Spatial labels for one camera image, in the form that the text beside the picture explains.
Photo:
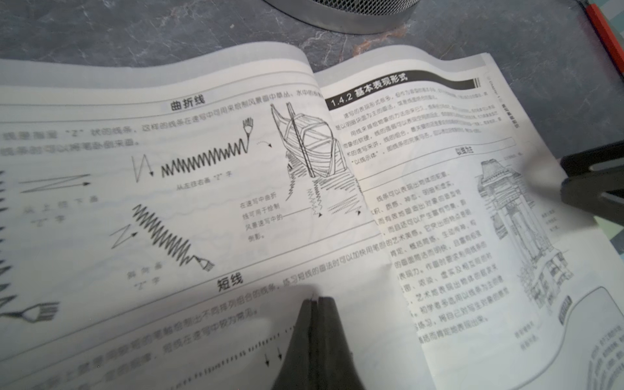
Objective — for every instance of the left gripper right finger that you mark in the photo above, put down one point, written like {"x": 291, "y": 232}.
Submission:
{"x": 335, "y": 367}

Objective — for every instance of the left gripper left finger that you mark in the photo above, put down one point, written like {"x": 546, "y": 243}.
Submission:
{"x": 300, "y": 366}

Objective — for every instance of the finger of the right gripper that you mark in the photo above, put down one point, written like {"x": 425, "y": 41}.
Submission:
{"x": 594, "y": 181}

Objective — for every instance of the mesh trash bin black bag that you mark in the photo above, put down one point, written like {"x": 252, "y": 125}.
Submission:
{"x": 360, "y": 17}

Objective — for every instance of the lower green sticky note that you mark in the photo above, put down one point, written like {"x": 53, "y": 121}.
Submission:
{"x": 610, "y": 229}

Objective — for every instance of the sketch tutorial book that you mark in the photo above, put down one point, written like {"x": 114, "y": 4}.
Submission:
{"x": 161, "y": 227}

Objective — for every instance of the red handled hex key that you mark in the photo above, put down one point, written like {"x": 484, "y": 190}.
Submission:
{"x": 607, "y": 36}

